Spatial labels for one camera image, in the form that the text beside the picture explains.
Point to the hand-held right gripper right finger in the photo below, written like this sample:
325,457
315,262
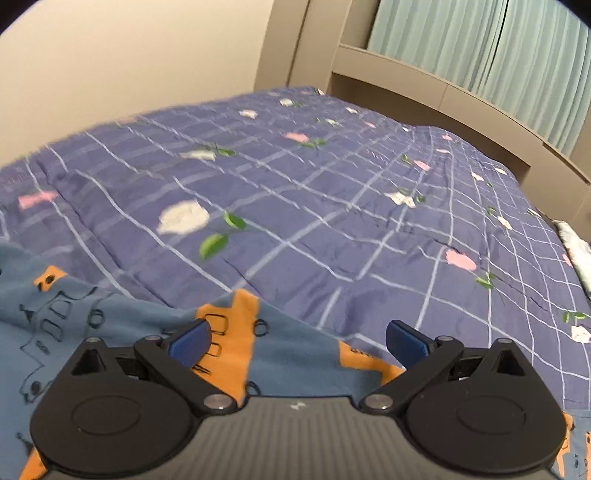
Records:
406,344

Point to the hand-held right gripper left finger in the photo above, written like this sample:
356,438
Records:
189,345

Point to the blue orange printed pants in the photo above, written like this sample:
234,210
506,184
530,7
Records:
295,355

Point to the purple checked floral blanket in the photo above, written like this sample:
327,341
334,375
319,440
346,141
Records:
323,207

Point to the light blue white cloth heap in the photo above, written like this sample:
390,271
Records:
573,244

